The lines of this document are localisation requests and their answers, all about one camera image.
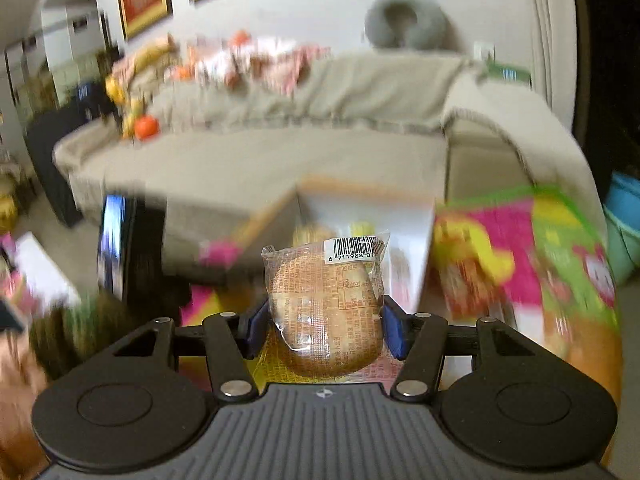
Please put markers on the grey neck pillow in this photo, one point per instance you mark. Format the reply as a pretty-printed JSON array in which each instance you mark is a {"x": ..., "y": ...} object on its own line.
[{"x": 380, "y": 25}]

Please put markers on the cream curtain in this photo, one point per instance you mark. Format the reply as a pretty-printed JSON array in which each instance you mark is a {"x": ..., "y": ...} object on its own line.
[{"x": 547, "y": 35}]

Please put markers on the colourful cartoon play mat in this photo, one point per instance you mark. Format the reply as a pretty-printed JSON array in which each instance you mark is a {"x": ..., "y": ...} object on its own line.
[{"x": 525, "y": 240}]

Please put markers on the pink baby garment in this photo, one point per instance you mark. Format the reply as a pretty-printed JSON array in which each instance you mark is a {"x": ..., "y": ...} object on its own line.
[{"x": 280, "y": 60}]

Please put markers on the blue plastic basin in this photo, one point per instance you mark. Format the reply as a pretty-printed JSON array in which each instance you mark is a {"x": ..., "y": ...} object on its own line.
[{"x": 625, "y": 205}]

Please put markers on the white wall socket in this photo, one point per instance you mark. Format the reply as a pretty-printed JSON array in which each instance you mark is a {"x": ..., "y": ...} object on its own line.
[{"x": 483, "y": 51}]

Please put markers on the teal plastic basin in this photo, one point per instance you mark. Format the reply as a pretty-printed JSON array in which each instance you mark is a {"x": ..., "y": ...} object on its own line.
[{"x": 627, "y": 260}]

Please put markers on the beige fringed blanket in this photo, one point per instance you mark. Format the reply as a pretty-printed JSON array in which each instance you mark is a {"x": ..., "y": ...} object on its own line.
[{"x": 550, "y": 160}]

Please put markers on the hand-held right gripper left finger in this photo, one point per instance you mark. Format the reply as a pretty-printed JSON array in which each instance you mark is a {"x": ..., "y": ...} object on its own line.
[{"x": 257, "y": 330}]

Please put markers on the pink cardboard box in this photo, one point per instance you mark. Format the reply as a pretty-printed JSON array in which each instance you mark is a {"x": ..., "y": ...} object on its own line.
[{"x": 360, "y": 212}]

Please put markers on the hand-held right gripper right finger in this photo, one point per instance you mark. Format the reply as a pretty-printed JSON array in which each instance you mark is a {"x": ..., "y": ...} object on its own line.
[{"x": 395, "y": 332}]

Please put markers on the orange ball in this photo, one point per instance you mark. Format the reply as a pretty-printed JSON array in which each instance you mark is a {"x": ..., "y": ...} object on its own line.
[{"x": 147, "y": 127}]

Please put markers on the yellow plush toy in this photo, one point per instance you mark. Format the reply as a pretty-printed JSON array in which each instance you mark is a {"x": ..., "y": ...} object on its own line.
[{"x": 130, "y": 75}]

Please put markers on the green digital clock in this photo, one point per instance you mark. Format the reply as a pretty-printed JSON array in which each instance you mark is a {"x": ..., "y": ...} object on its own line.
[{"x": 510, "y": 72}]

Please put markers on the beige sofa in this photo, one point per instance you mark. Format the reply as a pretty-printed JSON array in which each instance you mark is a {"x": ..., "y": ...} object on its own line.
[{"x": 300, "y": 150}]

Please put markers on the round brown pastry packet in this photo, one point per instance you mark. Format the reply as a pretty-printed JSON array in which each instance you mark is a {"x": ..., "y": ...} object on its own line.
[{"x": 320, "y": 310}]

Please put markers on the dark cabinet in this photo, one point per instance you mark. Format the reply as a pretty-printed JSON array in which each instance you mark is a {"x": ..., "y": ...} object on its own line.
[{"x": 50, "y": 170}]

